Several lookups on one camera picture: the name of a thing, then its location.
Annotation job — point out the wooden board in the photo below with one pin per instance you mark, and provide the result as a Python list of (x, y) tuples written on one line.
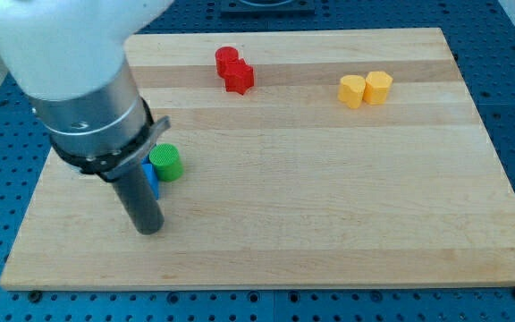
[(285, 187)]

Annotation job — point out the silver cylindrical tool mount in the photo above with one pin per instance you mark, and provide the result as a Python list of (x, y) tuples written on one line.
[(106, 132)]

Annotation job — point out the red cylinder block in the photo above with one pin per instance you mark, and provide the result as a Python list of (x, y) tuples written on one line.
[(223, 57)]

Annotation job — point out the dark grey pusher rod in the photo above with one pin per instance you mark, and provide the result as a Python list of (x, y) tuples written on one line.
[(134, 191)]

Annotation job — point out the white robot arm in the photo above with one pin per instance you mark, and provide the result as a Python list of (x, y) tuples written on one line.
[(68, 58)]

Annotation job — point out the yellow heart block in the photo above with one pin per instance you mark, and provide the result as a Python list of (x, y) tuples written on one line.
[(351, 90)]

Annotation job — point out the blue block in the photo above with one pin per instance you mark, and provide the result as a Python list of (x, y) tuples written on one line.
[(152, 179)]

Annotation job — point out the red star block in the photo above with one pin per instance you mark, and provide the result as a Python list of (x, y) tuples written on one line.
[(238, 77)]

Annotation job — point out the green cylinder block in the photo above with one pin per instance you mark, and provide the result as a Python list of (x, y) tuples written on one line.
[(166, 161)]

